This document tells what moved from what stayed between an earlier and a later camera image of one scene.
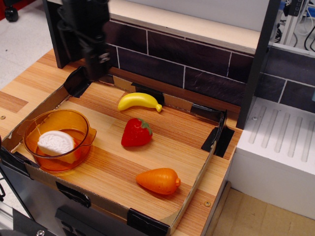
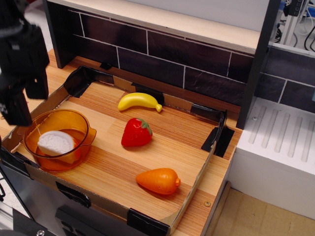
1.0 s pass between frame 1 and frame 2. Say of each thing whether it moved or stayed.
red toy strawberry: stayed
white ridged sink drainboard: stayed
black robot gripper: moved
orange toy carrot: stayed
